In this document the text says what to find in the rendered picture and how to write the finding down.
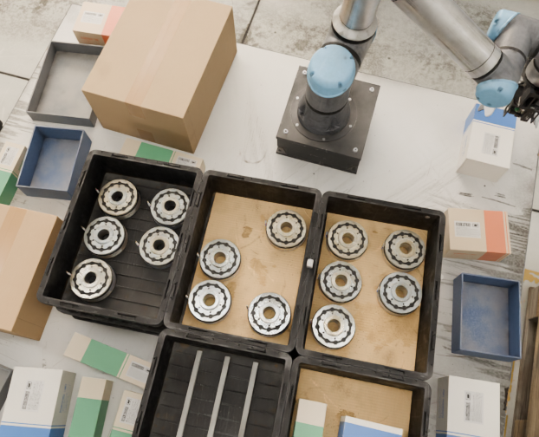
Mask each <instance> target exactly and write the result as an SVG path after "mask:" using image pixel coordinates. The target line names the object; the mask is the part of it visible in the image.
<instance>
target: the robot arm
mask: <svg viewBox="0 0 539 437"><path fill-rule="evenodd" d="M391 1H392V2H393V3H394V4H395V5H396V6H398V7H399V8H400V9H401V10H402V11H403V12H404V13H405V14H406V15H407V16H408V17H409V18H410V19H411V20H412V21H413V22H414V23H415V24H416V25H417V26H418V27H419V28H421V29H422V30H423V31H424V32H425V33H426V34H427V35H428V36H429V37H430V38H431V39H432V40H433V41H434V42H435V43H436V44H437V45H438V46H439V47H440V48H441V49H442V50H443V51H444V52H445V53H446V54H447V55H448V56H449V57H450V58H451V59H452V60H453V61H454V62H455V63H456V64H457V65H458V66H459V67H460V68H461V69H462V70H463V71H465V72H466V73H467V74H468V75H469V76H470V77H471V78H472V79H473V80H474V81H475V82H476V83H477V86H476V93H475V96H476V98H477V101H478V102H479V103H481V105H480V106H479V108H478V110H477V111H478V112H479V111H481V110H484V114H485V116H486V117H488V116H491V115H492V114H493V112H494V111H495V109H496V108H503V107H505V106H506V108H505V109H504V111H503V117H504V116H505V115H506V114H507V113H509V114H514V116H515V117H518V118H520V121H525V122H527V121H528V120H529V119H530V118H531V119H530V124H531V123H532V122H533V123H534V125H535V127H536V128H537V126H538V122H539V20H538V19H535V18H533V17H530V16H525V15H523V14H521V13H520V12H515V11H511V10H499V11H498V12H497V13H496V15H495V17H494V18H493V20H492V22H491V25H490V27H489V29H488V31H487V34H485V33H484V32H483V31H482V30H481V29H480V28H479V27H478V26H477V25H476V24H475V23H474V22H473V21H472V20H471V19H470V18H469V17H468V16H467V14H466V13H465V12H464V11H463V10H462V9H461V8H460V7H459V6H458V5H457V4H456V3H455V2H454V1H453V0H391ZM379 4H380V0H343V2H342V5H340V6H339V7H338V8H337V9H336V10H335V11H334V14H333V17H332V21H331V24H330V28H329V31H328V34H327V36H326V38H325V40H324V42H323V44H322V46H321V48H320V49H318V50H317V51H316V52H315V53H314V54H313V56H312V58H311V60H310V62H309V64H308V70H307V86H306V92H305V93H304V94H303V95H302V97H301V99H300V100H299V103H298V109H297V115H298V119H299V121H300V122H301V124H302V125H303V126H304V127H305V128H306V129H307V130H308V131H309V132H311V133H313V134H318V135H331V134H336V133H338V132H340V131H341V130H342V129H343V128H344V127H345V126H346V125H347V123H348V120H349V117H350V113H351V108H350V104H349V101H348V96H349V92H350V89H351V87H352V84H353V82H354V79H355V77H356V76H357V73H358V71H359V69H360V66H361V64H362V63H363V60H364V58H365V56H366V54H367V52H368V50H369V48H370V45H371V44H372V42H373V40H374V38H375V36H376V32H377V27H378V20H377V16H376V15H375V14H376V11H377V9H378V7H379ZM521 76H522V78H523V80H522V81H520V78H521ZM507 108H508V110H507Z"/></svg>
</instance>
